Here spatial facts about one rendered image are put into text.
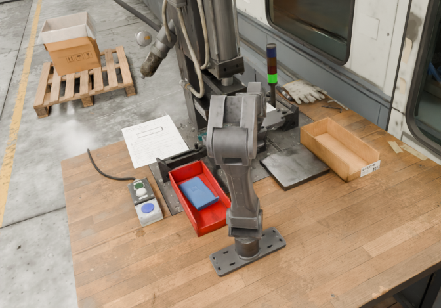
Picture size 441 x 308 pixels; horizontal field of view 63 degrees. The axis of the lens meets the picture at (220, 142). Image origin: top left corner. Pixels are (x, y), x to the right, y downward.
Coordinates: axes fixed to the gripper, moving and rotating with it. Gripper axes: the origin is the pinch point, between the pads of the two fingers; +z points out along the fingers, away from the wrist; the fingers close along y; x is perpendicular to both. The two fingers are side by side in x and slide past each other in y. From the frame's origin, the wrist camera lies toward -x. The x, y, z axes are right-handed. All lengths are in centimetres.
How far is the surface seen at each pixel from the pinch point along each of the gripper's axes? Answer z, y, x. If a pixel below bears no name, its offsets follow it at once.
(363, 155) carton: -0.8, -17.7, -35.6
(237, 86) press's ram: -12.2, 14.7, -3.2
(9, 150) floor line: 203, 152, 122
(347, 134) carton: 0.1, -9.0, -35.6
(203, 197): 5.9, -9.1, 17.2
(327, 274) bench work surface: -13.0, -43.9, 0.7
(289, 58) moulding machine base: 47, 58, -65
